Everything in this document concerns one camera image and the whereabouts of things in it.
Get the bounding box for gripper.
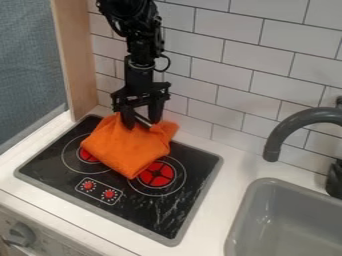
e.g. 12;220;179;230
109;55;173;131

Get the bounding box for orange cloth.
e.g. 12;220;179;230
78;112;181;181

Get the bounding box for toy stove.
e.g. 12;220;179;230
13;113;225;248

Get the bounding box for tap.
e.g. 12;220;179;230
261;96;342;201

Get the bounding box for toy sink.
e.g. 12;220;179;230
223;177;342;256

